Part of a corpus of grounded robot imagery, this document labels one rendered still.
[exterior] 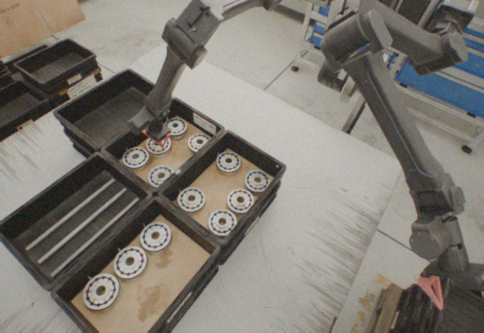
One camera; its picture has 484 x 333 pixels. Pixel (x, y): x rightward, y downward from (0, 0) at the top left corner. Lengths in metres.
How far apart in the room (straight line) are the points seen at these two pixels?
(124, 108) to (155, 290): 0.84
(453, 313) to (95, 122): 1.76
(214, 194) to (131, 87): 0.73
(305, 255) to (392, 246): 1.10
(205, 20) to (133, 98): 0.90
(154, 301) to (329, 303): 0.61
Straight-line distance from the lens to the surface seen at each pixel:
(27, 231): 1.30
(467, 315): 1.76
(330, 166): 1.53
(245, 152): 1.26
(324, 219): 1.37
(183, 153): 1.31
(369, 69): 0.62
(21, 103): 2.48
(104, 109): 1.56
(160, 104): 1.03
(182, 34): 0.77
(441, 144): 3.08
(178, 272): 1.09
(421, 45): 0.84
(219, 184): 1.22
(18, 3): 3.72
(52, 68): 2.49
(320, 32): 2.93
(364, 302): 2.09
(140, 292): 1.09
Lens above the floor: 1.87
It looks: 52 degrees down
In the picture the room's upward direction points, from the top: 7 degrees clockwise
